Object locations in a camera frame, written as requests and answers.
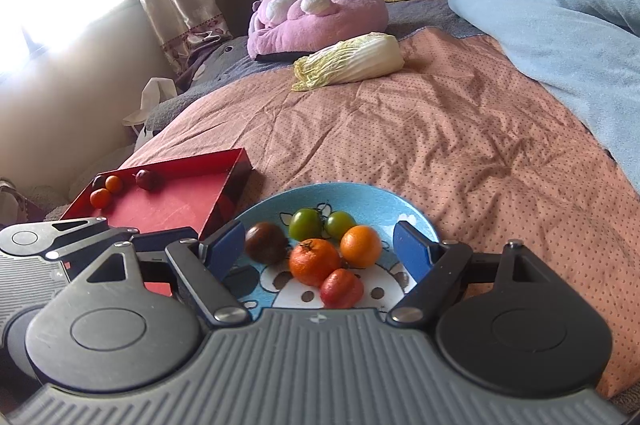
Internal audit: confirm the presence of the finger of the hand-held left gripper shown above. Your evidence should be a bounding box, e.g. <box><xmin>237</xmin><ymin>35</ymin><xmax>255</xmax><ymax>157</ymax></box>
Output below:
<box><xmin>47</xmin><ymin>216</ymin><xmax>200</xmax><ymax>258</ymax></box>

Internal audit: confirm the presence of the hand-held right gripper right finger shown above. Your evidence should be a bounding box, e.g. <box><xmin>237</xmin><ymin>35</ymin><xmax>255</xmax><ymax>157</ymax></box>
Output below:
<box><xmin>387</xmin><ymin>220</ymin><xmax>548</xmax><ymax>323</ymax></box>

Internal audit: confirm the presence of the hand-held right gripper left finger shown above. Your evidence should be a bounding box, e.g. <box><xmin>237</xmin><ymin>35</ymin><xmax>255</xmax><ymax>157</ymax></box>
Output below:
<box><xmin>87</xmin><ymin>220</ymin><xmax>253</xmax><ymax>326</ymax></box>

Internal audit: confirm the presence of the red shallow tray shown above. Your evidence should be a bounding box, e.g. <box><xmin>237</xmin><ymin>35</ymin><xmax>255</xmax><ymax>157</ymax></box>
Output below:
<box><xmin>59</xmin><ymin>148</ymin><xmax>252</xmax><ymax>298</ymax></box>

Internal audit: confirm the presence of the dark red tomato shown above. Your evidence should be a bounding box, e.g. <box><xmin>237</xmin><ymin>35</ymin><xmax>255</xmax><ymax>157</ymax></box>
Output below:
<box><xmin>136</xmin><ymin>169</ymin><xmax>163</xmax><ymax>191</ymax></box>

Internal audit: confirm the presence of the blue cartoon print plate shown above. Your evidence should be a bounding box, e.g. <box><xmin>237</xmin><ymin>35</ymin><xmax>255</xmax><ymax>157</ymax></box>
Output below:
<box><xmin>222</xmin><ymin>184</ymin><xmax>441</xmax><ymax>323</ymax></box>

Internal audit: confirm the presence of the small green tomato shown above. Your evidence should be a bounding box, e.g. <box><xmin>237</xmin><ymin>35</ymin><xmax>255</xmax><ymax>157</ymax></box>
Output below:
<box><xmin>326</xmin><ymin>211</ymin><xmax>357</xmax><ymax>240</ymax></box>

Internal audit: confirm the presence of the large green tomato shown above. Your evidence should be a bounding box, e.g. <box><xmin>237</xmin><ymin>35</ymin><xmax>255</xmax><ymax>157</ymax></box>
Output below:
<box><xmin>289</xmin><ymin>208</ymin><xmax>325</xmax><ymax>242</ymax></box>

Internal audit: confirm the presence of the large orange mandarin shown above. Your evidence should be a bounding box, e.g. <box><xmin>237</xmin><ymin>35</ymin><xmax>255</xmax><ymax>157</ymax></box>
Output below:
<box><xmin>289</xmin><ymin>238</ymin><xmax>342</xmax><ymax>287</ymax></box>

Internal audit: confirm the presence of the pink dotted bedspread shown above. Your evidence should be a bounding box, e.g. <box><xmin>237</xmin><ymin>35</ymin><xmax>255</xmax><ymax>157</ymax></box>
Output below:
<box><xmin>117</xmin><ymin>28</ymin><xmax>640</xmax><ymax>398</ymax></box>

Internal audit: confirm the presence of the white tote bag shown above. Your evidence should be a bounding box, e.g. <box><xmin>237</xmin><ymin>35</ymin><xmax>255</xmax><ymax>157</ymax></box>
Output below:
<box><xmin>122</xmin><ymin>76</ymin><xmax>178</xmax><ymax>151</ymax></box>

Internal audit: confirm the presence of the grey plush toy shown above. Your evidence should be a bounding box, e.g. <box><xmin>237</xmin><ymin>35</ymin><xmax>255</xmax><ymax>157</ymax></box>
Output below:
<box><xmin>145</xmin><ymin>36</ymin><xmax>256</xmax><ymax>133</ymax></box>

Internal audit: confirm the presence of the napa cabbage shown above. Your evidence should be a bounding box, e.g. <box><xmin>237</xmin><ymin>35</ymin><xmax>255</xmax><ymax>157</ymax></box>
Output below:
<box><xmin>291</xmin><ymin>32</ymin><xmax>406</xmax><ymax>92</ymax></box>

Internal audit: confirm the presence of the pink plush rabbit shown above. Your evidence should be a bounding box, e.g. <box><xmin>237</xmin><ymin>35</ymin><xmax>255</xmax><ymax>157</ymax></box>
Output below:
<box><xmin>248</xmin><ymin>0</ymin><xmax>390</xmax><ymax>61</ymax></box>

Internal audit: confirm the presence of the light blue blanket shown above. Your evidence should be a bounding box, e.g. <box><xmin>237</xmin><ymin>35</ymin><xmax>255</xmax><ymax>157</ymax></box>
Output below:
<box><xmin>447</xmin><ymin>0</ymin><xmax>640</xmax><ymax>193</ymax></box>

